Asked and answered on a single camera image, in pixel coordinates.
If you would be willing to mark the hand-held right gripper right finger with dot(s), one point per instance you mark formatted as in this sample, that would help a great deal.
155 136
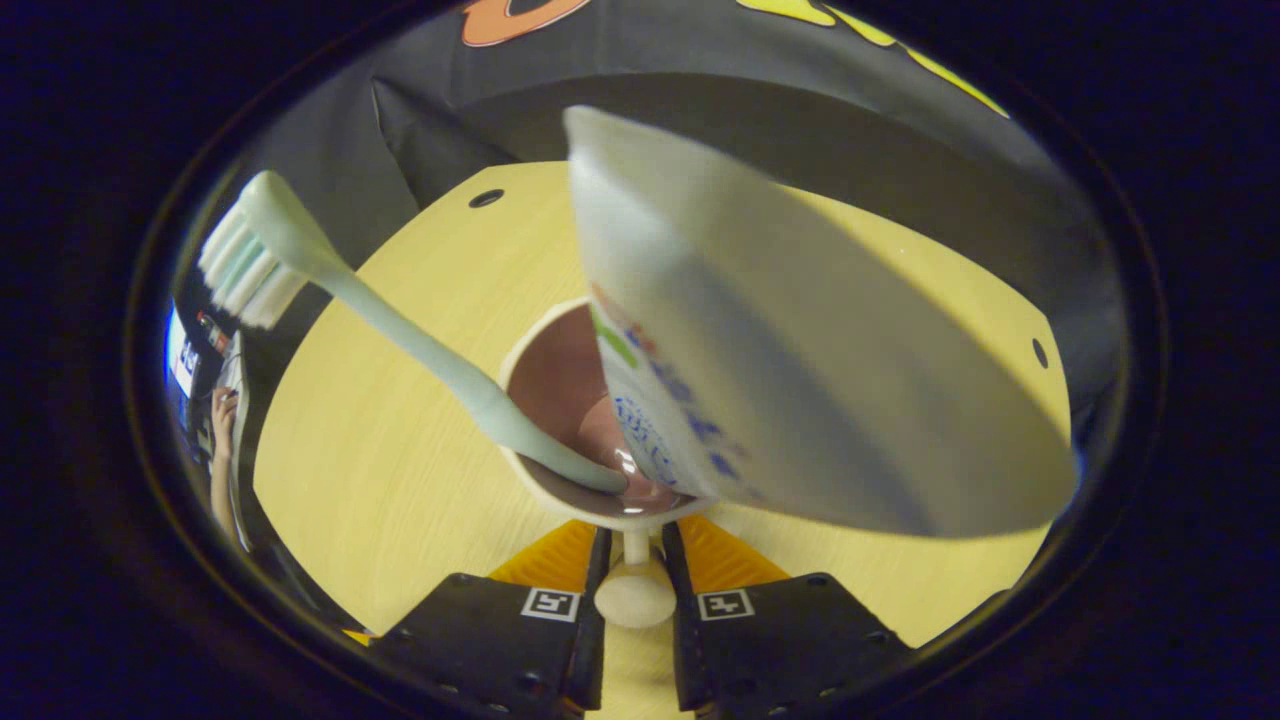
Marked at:
680 630

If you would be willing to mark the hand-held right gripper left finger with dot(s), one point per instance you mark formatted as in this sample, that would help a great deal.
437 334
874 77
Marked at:
596 620

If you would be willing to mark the beige cup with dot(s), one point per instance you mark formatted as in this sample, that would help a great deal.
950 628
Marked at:
560 380

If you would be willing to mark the white toothpaste tube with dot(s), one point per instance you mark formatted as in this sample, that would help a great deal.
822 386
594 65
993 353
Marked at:
800 350

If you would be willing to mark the pale green toothbrush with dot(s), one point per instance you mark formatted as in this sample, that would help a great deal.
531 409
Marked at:
420 340

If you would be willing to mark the wooden desktop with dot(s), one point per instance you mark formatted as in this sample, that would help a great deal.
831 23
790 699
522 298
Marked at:
380 480

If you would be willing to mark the computer monitor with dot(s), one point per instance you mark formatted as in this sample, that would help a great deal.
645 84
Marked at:
182 360

